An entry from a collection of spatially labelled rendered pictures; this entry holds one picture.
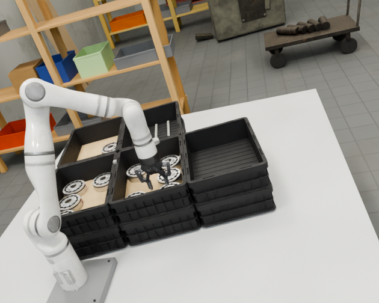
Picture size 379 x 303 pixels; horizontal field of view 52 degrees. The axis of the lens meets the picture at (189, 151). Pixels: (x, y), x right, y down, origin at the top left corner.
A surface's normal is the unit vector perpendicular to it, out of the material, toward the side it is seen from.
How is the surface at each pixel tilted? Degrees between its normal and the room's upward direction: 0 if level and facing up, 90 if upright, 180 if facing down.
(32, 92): 69
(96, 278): 1
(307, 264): 0
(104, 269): 1
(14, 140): 90
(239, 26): 90
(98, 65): 90
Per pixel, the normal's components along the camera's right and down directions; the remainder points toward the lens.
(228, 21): 0.01, 0.51
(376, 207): -0.26, -0.83
